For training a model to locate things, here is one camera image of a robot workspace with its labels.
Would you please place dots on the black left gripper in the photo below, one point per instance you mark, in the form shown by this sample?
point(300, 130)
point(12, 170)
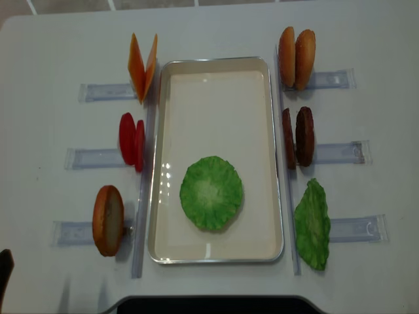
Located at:
point(6, 267)

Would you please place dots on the red tomato slice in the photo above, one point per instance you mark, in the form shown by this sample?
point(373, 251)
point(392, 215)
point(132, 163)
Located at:
point(126, 134)
point(139, 146)

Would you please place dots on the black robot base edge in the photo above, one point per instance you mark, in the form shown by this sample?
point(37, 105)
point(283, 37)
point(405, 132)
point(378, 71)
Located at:
point(216, 304)

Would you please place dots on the clear holder left bread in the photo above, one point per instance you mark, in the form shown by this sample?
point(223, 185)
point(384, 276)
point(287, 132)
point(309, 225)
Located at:
point(65, 234)

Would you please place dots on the clear holder bread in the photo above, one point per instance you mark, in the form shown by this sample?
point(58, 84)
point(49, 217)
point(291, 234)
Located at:
point(344, 79)
point(65, 234)

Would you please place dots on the bread bun slice near left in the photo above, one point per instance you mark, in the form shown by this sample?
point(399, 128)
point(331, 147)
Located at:
point(108, 220)

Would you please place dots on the bread bun slice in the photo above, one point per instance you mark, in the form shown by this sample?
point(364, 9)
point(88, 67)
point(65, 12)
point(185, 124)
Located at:
point(305, 51)
point(286, 56)
point(108, 220)

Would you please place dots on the clear holder tomato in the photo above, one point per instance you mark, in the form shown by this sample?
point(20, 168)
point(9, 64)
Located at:
point(80, 158)

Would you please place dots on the clear holder cheese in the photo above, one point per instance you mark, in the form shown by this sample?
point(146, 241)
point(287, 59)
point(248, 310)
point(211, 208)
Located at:
point(105, 92)

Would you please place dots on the green lettuce leaf on tray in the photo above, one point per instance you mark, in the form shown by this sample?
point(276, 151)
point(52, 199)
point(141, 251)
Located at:
point(211, 193)

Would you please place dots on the orange cheese slice left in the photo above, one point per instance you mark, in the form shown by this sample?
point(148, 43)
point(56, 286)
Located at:
point(136, 69)

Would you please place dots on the orange cheese slice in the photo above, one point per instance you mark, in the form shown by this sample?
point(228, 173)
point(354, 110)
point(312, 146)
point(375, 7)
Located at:
point(151, 64)
point(136, 69)

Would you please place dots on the orange cheese slice right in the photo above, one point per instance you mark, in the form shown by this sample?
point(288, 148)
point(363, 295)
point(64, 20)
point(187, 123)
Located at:
point(151, 64)

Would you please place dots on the green lettuce leaf standing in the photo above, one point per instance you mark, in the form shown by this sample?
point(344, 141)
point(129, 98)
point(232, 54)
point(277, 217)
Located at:
point(312, 226)

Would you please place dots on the brown meat patty inner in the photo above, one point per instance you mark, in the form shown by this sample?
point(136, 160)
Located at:
point(288, 139)

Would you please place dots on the brown meat patty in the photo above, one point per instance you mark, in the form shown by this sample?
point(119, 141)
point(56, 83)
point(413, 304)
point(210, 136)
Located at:
point(305, 140)
point(288, 139)

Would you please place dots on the brown meat patty outer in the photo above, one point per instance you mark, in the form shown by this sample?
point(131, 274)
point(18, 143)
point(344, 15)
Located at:
point(305, 140)

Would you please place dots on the bread bun slice far inner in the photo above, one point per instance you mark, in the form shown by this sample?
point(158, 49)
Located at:
point(286, 56)

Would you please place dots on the clear holder patties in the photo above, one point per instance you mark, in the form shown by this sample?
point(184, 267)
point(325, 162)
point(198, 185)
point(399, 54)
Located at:
point(355, 152)

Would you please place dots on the clear holder lettuce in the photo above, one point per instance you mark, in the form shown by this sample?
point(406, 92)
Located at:
point(364, 229)

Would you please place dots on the bread bun slice far outer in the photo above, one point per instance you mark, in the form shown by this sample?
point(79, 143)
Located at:
point(305, 51)

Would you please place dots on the clear holder right bread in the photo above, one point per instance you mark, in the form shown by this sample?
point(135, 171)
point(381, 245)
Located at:
point(344, 79)

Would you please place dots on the white rectangular tray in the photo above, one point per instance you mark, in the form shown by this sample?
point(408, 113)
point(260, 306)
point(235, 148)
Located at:
point(221, 108)

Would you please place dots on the clear left long rail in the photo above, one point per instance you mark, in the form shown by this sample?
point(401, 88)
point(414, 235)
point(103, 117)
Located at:
point(151, 102)

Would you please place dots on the clear long rail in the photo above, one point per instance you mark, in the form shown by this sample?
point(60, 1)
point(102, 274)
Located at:
point(288, 190)
point(151, 102)

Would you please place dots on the clear right long rail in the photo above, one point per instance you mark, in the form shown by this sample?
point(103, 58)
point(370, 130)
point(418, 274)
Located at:
point(288, 190)

